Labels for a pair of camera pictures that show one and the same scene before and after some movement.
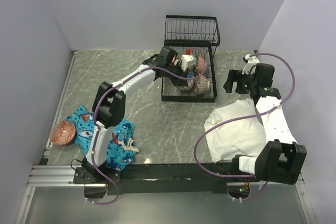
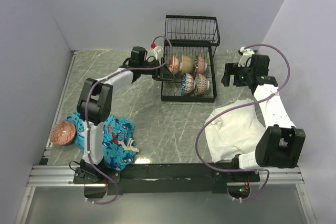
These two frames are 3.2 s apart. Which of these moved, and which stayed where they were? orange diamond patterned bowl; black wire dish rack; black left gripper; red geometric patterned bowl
Moved: black left gripper
Stayed: red geometric patterned bowl; black wire dish rack; orange diamond patterned bowl
